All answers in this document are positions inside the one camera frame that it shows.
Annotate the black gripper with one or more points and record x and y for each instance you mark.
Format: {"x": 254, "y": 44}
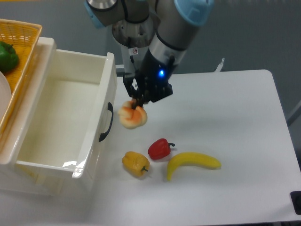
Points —
{"x": 150, "y": 83}

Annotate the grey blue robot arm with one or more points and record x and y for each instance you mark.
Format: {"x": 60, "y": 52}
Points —
{"x": 154, "y": 36}

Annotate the red bell pepper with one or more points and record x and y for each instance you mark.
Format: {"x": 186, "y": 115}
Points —
{"x": 160, "y": 149}

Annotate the yellow bell pepper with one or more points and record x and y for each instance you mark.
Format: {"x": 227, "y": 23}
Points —
{"x": 136, "y": 163}

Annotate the yellow banana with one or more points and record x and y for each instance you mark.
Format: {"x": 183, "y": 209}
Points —
{"x": 191, "y": 158}

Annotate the white open drawer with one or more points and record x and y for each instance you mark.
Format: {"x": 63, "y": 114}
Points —
{"x": 62, "y": 138}

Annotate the yellow woven basket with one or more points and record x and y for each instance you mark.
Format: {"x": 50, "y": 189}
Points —
{"x": 24, "y": 37}

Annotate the white plate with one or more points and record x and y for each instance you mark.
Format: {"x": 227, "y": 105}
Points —
{"x": 5, "y": 95}

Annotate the white drawer cabinet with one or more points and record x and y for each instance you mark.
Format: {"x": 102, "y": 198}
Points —
{"x": 14, "y": 176}

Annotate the green bell pepper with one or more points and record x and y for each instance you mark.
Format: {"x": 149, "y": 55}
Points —
{"x": 8, "y": 57}

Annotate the black device at table edge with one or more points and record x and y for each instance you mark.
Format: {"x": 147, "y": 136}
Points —
{"x": 296, "y": 200}

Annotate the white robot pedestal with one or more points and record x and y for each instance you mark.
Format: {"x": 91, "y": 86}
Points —
{"x": 134, "y": 40}

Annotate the black drawer handle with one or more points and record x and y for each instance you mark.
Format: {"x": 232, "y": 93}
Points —
{"x": 107, "y": 122}

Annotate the white bracket behind table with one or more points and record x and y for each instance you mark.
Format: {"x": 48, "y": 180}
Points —
{"x": 220, "y": 66}

